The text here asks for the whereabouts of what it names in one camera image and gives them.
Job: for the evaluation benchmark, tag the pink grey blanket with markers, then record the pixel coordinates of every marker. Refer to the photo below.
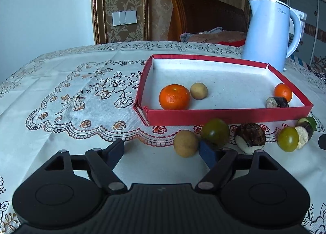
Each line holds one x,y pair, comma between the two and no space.
214,35

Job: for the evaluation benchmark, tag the wardrobe with sliding doors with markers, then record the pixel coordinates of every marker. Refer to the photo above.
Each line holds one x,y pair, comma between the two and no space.
287,7

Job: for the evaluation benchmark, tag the tan longan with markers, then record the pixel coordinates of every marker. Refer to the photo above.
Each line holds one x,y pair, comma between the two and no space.
199,91
186,143

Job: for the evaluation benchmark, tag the dark eggplant piece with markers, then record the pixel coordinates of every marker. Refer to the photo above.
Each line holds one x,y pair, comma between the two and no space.
304,133
277,102

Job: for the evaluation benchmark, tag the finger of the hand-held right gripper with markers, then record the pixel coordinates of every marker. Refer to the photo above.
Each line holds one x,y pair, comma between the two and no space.
322,142

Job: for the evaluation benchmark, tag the green tomato with stem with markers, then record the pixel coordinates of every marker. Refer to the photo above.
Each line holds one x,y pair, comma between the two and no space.
215,132

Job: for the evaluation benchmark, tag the small orange mandarin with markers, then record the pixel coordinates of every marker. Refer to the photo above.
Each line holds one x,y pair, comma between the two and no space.
283,92

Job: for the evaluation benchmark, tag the green cucumber piece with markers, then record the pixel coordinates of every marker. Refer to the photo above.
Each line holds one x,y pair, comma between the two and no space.
310,122

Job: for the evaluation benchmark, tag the light blue electric kettle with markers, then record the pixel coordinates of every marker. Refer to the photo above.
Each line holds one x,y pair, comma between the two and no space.
267,32

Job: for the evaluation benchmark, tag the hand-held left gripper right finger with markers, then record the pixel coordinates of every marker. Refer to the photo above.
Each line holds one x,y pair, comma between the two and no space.
207,153

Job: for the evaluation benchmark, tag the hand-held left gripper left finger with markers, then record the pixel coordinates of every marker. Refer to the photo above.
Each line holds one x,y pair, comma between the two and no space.
116,149

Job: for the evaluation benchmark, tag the large orange mandarin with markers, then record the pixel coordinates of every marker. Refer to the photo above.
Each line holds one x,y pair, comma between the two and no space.
174,96

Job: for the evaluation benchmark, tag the red shallow cardboard box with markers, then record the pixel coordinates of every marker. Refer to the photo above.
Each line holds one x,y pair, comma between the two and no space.
229,78

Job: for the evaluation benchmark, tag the red cloth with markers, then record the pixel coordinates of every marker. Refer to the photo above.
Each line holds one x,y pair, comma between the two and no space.
231,43

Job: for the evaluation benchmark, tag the white wall light switch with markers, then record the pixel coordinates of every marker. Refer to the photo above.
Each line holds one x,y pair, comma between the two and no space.
124,18

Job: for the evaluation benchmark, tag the yellow-green tomato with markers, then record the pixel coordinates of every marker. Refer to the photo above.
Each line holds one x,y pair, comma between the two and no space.
288,139

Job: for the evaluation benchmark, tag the wooden chair with clothes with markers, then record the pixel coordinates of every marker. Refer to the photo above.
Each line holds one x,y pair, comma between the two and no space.
203,14

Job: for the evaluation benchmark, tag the colorful patterned bedding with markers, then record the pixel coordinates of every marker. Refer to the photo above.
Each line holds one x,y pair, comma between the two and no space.
312,68

